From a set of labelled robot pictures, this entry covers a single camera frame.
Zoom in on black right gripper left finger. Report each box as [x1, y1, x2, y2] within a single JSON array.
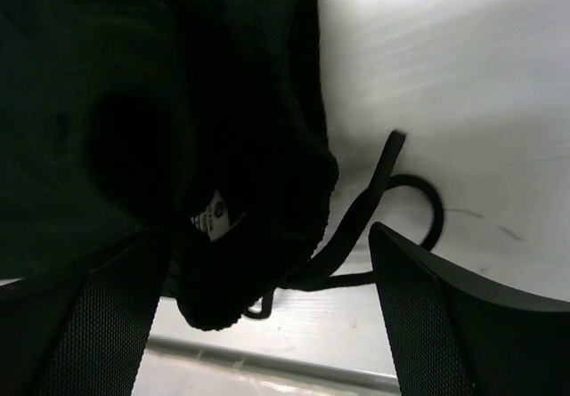
[[1, 233, 171, 395]]

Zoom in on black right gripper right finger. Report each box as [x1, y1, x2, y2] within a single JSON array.
[[369, 222, 569, 395]]

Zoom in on black shorts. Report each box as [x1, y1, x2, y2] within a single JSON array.
[[0, 0, 442, 333]]

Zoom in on aluminium front rail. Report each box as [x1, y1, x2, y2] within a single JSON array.
[[147, 336, 400, 395]]

